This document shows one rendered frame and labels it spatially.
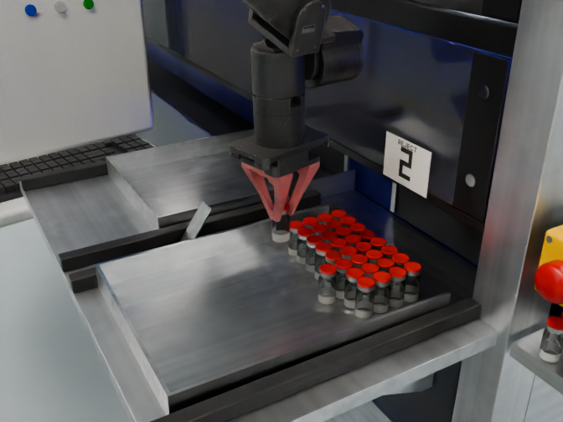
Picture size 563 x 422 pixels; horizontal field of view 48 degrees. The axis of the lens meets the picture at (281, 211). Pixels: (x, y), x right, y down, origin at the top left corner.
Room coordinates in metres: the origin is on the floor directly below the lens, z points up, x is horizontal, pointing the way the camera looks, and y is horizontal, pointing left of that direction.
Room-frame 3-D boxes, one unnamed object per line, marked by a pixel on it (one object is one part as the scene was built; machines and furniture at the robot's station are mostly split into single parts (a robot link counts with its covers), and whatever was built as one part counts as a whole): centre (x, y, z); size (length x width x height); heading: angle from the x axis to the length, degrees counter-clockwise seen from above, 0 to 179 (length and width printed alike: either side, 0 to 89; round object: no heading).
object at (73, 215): (0.80, 0.07, 0.87); 0.70 x 0.48 x 0.02; 30
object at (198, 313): (0.63, 0.02, 0.90); 0.34 x 0.26 x 0.04; 119
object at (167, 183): (0.98, 0.09, 0.90); 0.34 x 0.26 x 0.04; 120
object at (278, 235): (0.67, 0.00, 0.97); 0.02 x 0.02 x 0.04
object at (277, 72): (0.67, 0.00, 1.15); 0.07 x 0.06 x 0.07; 125
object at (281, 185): (0.67, 0.00, 1.02); 0.07 x 0.07 x 0.09; 44
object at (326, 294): (0.63, -0.05, 0.90); 0.02 x 0.02 x 0.05
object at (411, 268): (0.71, -0.12, 0.90); 0.18 x 0.02 x 0.05; 29
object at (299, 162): (0.67, 0.00, 1.02); 0.07 x 0.07 x 0.09; 44
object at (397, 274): (0.70, -0.10, 0.90); 0.18 x 0.02 x 0.05; 29
